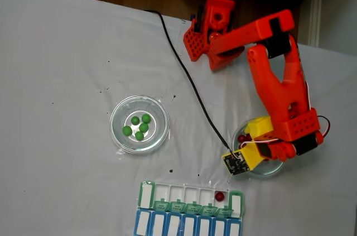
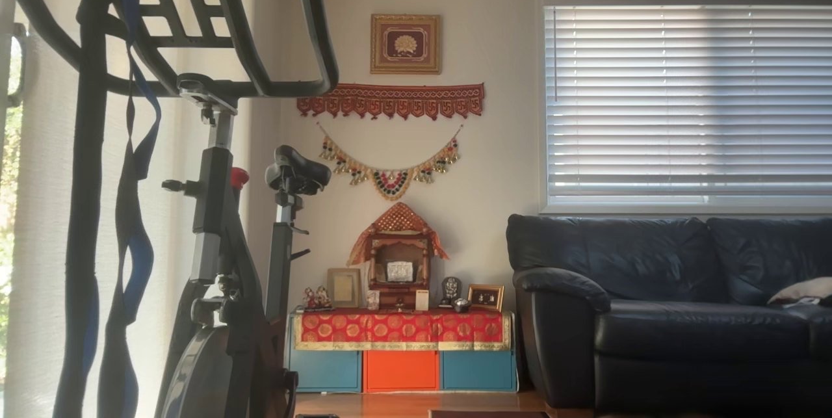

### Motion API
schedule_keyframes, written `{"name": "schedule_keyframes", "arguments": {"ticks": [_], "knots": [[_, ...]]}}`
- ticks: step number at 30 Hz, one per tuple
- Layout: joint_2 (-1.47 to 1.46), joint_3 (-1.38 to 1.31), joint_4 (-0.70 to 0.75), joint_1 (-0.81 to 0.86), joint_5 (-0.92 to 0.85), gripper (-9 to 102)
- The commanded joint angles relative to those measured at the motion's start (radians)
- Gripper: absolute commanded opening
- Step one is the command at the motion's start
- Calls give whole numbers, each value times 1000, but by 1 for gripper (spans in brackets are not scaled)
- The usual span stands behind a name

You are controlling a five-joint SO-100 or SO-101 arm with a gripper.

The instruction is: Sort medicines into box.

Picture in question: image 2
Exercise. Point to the wooden shrine with red canopy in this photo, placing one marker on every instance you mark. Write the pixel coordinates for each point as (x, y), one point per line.
(398, 255)

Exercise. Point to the dark idol statue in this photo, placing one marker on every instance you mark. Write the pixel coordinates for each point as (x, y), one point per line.
(450, 289)

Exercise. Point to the small white card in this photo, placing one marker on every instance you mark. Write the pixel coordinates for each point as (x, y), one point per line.
(422, 300)

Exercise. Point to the small glass ornament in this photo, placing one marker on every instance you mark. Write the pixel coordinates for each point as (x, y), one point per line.
(372, 301)

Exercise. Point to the small black bowl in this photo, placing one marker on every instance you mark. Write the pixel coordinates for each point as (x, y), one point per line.
(461, 305)

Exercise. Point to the red gold patterned cloth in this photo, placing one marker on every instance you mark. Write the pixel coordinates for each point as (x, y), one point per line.
(403, 328)

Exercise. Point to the small colourful figurines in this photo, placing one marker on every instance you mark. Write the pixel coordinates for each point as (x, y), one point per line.
(317, 299)

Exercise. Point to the blue and orange cabinet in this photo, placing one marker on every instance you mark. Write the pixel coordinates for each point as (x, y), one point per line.
(401, 371)

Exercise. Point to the black exercise bike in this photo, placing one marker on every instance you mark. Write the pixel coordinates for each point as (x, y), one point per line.
(211, 210)

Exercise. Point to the black leather sofa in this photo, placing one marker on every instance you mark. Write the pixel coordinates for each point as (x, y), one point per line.
(650, 333)

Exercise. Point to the white window blinds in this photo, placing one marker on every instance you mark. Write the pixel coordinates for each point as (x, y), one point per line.
(682, 99)

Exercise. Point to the sheer white curtain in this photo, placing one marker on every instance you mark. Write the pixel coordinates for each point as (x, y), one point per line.
(39, 242)

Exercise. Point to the pale cushion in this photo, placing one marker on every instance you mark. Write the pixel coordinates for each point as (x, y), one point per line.
(806, 289)

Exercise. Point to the beaded wall garland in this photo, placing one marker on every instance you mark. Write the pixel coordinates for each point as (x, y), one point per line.
(390, 182)

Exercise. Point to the red embroidered wall hanging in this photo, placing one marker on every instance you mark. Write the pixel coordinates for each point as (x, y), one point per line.
(390, 99)

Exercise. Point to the pale standing picture frame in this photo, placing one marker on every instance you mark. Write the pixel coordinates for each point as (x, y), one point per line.
(343, 288)

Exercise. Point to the small gold picture frame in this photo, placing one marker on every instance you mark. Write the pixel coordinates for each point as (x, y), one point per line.
(485, 298)

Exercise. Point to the gold framed wall picture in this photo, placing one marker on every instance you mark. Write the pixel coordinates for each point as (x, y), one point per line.
(405, 44)

